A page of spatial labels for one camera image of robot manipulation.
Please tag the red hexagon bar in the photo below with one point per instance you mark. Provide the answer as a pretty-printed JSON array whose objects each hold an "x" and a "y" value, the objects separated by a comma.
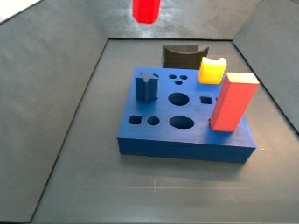
[{"x": 145, "y": 10}]

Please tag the blue shape sorter block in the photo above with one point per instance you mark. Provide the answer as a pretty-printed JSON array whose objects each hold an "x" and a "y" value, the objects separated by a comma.
[{"x": 169, "y": 126}]

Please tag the dark blue star peg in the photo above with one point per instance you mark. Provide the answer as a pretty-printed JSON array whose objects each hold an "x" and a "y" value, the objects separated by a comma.
[{"x": 145, "y": 86}]

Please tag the black curved stand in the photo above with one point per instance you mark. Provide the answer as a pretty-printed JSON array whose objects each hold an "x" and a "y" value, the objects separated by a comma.
[{"x": 182, "y": 56}]

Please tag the yellow arch-notched block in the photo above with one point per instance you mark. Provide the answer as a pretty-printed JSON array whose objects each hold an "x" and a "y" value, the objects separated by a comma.
[{"x": 210, "y": 70}]

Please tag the red rectangular block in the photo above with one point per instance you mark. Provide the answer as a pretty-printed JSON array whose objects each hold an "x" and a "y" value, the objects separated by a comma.
[{"x": 237, "y": 89}]

